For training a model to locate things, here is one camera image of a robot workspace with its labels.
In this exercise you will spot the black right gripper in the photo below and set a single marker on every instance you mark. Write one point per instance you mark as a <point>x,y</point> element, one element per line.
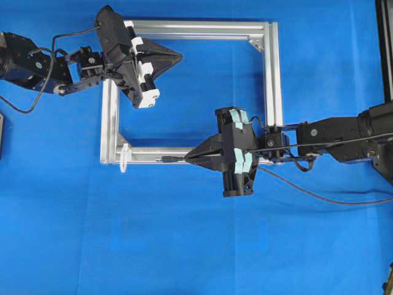
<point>203,156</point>

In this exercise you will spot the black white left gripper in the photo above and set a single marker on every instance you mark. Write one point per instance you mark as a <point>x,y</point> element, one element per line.
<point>136,74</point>

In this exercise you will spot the white zip tie loop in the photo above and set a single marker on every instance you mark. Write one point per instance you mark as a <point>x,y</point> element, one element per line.
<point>125,156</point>

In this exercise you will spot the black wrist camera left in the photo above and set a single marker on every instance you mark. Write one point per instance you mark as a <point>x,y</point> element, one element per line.
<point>113,35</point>

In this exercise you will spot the black vertical rail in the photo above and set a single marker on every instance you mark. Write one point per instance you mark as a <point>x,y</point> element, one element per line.
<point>384,20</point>

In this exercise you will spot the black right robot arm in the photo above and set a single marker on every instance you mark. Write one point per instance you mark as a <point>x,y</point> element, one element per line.
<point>367,136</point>

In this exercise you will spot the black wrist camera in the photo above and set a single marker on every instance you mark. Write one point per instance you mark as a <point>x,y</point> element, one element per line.
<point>113,35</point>
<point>238,141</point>

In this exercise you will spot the dark object bottom right corner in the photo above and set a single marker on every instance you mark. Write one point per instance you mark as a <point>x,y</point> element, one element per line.
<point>388,284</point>

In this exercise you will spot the rectangular aluminium extrusion frame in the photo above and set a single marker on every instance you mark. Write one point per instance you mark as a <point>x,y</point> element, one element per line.
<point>263,36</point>

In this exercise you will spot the dark plate at left edge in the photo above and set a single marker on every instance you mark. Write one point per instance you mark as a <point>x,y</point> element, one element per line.
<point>1,131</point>

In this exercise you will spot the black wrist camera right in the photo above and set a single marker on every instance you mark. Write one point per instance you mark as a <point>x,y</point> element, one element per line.
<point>238,141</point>

